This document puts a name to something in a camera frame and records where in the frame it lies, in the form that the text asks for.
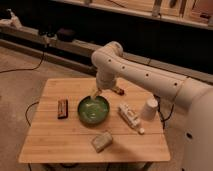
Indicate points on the small red brown object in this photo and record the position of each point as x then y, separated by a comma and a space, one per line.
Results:
118, 90

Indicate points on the green bowl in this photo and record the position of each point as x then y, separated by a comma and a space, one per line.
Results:
93, 111

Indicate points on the white bottle lying down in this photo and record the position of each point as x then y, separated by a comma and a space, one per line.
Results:
129, 116

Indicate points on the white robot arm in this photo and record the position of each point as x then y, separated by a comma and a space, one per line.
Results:
195, 97

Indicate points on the wooden table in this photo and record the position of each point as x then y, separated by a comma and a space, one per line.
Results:
54, 140

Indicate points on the dark round object on ledge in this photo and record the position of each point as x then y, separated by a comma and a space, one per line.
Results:
66, 35

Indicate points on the white plastic cup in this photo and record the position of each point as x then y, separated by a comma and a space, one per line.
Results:
149, 109

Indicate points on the white object far left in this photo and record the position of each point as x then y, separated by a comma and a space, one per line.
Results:
13, 21

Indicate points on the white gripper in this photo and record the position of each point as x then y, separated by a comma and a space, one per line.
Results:
104, 81

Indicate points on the small white ball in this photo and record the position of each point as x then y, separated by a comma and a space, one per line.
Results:
141, 131

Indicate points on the white sponge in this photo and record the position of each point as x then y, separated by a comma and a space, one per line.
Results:
101, 141

